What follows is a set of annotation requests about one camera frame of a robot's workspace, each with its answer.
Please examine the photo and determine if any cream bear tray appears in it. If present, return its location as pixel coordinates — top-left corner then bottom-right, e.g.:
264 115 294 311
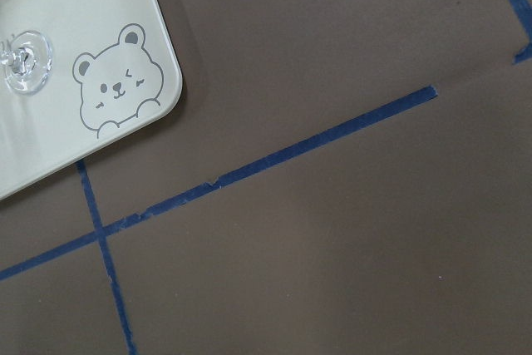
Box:
1 0 183 197

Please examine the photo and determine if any clear wine glass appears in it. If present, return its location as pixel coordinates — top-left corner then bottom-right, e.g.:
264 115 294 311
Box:
1 30 53 96

